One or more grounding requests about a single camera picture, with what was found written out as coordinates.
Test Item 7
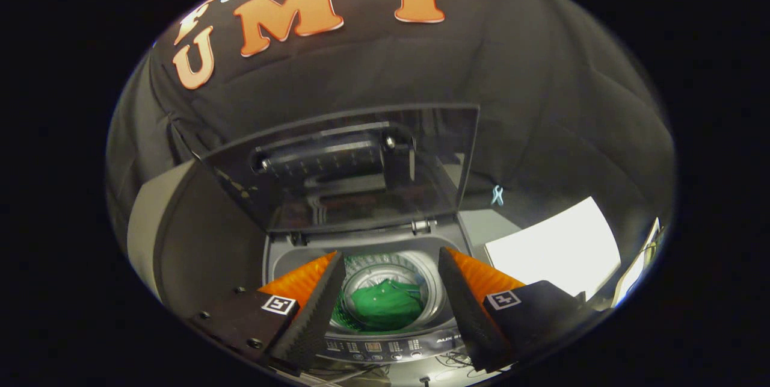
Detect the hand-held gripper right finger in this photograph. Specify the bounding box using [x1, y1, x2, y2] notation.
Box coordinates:
[437, 247, 596, 374]

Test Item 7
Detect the green polo shirt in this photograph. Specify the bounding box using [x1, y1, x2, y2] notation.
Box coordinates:
[349, 279, 425, 332]

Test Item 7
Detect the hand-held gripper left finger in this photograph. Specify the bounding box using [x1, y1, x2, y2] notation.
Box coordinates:
[189, 250, 347, 376]

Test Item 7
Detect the white shelf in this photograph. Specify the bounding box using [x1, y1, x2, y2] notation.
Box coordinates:
[611, 217, 662, 308]

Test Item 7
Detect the black cable tangle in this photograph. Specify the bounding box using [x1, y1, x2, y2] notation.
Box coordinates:
[433, 351, 482, 373]

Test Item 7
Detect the dark glass washing machine lid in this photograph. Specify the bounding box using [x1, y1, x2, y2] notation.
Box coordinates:
[202, 104, 481, 234]

